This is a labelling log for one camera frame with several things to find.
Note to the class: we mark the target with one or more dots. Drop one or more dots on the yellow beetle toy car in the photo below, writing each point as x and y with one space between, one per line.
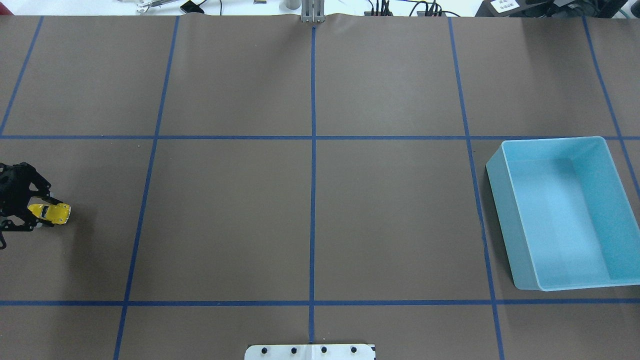
57 214

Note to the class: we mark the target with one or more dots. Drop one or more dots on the light blue plastic bin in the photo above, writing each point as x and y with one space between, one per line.
565 217

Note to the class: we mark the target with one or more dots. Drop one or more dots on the aluminium frame post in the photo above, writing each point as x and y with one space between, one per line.
313 11

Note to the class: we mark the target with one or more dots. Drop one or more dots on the small silver metal cylinder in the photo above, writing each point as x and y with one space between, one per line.
292 4

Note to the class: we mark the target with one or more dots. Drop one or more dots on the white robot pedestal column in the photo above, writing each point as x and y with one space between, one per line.
336 351

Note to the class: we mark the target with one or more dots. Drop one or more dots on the brown paper table mat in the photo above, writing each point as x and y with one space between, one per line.
244 180

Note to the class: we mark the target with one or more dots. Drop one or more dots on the black usb hub with cables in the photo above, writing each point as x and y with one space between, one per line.
412 8

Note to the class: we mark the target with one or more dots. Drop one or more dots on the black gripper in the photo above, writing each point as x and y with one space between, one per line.
15 183

